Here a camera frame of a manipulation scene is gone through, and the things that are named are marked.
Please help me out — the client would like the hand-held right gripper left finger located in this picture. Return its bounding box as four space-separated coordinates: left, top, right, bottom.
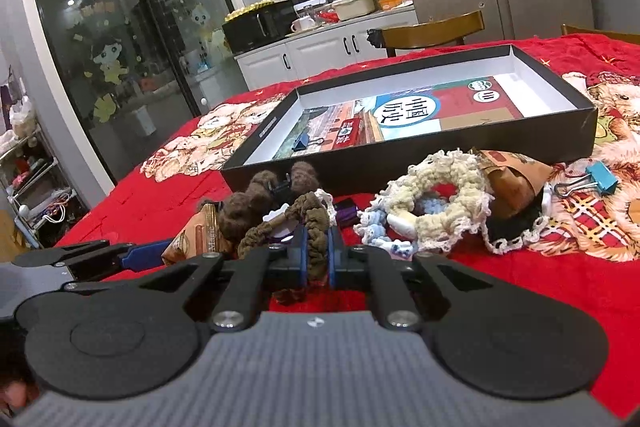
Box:
132 224 309 333

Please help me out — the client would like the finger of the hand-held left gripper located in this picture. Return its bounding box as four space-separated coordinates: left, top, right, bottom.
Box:
59 241 169 293
12 238 112 270

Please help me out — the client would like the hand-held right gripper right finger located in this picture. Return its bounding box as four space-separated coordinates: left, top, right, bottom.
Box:
327 226 502 332

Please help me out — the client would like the brown braided scrunchie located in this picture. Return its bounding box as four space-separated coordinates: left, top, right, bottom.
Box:
236 191 332 305

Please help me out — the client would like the brown striped snack packet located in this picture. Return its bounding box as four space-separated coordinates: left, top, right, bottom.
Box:
164 201 227 266

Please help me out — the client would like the brown crochet scrunchie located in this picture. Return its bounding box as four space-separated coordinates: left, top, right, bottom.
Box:
219 170 293 254

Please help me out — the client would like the brown knitted bear hair tie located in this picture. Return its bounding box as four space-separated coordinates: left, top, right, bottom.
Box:
289 160 322 196

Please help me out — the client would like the black shallow cardboard box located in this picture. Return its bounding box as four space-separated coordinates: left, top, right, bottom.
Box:
220 44 599 198

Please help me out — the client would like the light blue binder clip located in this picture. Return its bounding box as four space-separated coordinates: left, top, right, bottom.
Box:
551 160 619 198

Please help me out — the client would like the blue white crochet scrunchie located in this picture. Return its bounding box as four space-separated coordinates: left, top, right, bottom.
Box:
353 199 441 258

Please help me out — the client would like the white cat hair clip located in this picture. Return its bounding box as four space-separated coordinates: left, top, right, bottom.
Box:
381 240 419 259

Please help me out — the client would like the white oval hair clip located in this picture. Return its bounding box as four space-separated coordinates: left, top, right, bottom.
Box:
386 212 419 239

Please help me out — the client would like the dark blue binder clip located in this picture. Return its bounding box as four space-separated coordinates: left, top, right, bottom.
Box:
289 137 327 154

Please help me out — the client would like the small red box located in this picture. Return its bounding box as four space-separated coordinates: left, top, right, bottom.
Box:
331 118 364 148

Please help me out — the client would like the white trash bin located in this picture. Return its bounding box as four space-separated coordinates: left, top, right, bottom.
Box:
121 105 157 138

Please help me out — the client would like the cream crochet scrunchie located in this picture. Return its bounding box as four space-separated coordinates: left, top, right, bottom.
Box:
384 148 497 254

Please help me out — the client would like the colourful picture book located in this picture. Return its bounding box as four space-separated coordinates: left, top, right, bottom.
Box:
272 76 527 160

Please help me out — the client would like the red bear-print blanket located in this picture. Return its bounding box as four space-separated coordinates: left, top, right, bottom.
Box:
56 34 640 419

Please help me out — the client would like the black white-lace scrunchie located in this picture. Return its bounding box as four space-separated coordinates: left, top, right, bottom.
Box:
479 194 552 259

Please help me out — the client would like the brown paper snack packet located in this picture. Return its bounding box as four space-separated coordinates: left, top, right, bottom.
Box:
471 148 554 222

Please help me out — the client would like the white kitchen cabinet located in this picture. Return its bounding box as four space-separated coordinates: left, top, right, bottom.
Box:
234 3 419 91

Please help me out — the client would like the sliding glass door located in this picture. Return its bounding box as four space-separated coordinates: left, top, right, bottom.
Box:
14 0 252 208

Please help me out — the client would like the black microwave oven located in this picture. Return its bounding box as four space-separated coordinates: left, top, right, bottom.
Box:
221 0 299 54

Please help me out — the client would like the beige plastic basin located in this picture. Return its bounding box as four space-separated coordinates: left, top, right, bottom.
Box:
330 0 382 22

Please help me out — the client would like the metal wire rack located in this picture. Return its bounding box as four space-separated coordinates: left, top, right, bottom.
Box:
0 126 77 249

